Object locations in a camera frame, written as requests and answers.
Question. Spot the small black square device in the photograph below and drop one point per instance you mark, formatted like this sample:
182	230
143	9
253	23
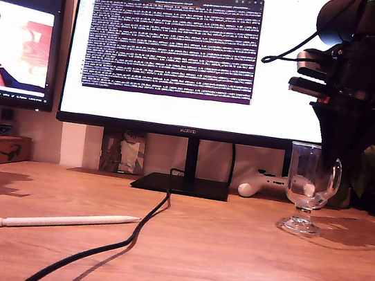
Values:
7	115

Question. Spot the small footed glass cup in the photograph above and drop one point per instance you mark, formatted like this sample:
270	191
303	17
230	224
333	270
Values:
301	198

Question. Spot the large black Huawei monitor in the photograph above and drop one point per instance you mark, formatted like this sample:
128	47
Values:
212	116

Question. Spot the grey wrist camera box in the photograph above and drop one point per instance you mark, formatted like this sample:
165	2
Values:
308	61

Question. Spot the white game controller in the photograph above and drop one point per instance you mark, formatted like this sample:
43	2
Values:
254	190

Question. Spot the white pen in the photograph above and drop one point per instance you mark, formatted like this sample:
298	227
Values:
57	221

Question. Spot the brown box with sunglasses print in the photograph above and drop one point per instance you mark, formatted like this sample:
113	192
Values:
4	152

